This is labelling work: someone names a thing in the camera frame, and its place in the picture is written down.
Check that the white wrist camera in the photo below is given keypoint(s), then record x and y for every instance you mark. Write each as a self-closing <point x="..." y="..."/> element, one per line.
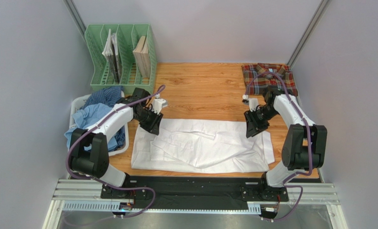
<point x="251" y="102"/>
<point x="158" y="104"/>

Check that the dark blue checked shirt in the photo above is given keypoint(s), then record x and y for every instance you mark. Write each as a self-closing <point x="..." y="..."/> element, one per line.
<point x="108" y="96"/>

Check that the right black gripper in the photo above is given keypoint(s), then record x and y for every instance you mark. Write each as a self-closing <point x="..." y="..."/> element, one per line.
<point x="254" y="120"/>

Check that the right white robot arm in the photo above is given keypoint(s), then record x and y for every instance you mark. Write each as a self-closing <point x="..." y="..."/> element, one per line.
<point x="304" y="146"/>

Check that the aluminium frame rail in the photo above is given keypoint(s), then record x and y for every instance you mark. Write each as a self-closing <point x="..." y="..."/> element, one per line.
<point x="313" y="205"/>

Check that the magazines in organizer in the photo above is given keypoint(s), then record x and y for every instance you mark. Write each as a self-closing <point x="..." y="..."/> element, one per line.
<point x="112" y="56"/>

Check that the light blue crumpled shirt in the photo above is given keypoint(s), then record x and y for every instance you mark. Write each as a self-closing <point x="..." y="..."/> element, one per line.
<point x="88" y="116"/>

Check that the white laundry basket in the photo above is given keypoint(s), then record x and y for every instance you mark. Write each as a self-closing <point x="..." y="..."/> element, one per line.
<point x="78" y="103"/>

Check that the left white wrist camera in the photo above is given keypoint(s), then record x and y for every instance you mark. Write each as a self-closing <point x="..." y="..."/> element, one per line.
<point x="158" y="104"/>

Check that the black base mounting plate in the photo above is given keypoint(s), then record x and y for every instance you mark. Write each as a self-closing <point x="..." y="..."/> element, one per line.
<point x="191" y="194"/>

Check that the folded red plaid shirt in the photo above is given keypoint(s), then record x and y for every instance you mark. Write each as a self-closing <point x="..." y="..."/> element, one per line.
<point x="259" y="76"/>

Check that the white long sleeve shirt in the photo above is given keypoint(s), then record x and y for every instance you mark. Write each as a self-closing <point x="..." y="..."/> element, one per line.
<point x="202" y="146"/>

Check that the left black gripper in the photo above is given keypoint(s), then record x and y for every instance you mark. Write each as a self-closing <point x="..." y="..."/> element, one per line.
<point x="154" y="126"/>

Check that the green plastic file organizer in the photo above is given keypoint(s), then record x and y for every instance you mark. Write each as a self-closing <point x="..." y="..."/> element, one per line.
<point x="128" y="36"/>

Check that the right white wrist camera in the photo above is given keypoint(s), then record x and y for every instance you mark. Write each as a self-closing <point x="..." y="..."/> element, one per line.
<point x="251" y="102"/>

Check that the beige books in organizer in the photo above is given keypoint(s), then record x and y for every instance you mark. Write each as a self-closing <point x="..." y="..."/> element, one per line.
<point x="142" y="58"/>

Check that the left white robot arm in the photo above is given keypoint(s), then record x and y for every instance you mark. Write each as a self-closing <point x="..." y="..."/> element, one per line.
<point x="88" y="156"/>

